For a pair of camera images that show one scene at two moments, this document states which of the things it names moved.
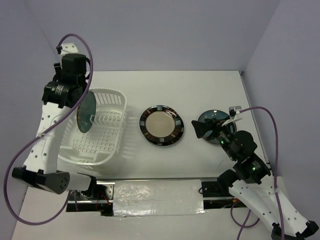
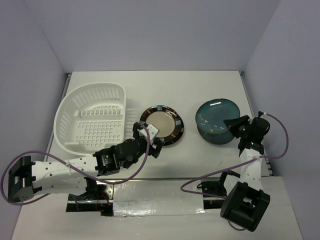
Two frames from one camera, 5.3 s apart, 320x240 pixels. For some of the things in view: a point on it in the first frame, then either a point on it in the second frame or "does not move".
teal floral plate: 86,112 to 211,115
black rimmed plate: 161,124 does not move
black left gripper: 58,68 to 154,151
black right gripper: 200,127 to 233,124
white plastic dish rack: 102,143 does not move
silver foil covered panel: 146,198 does not move
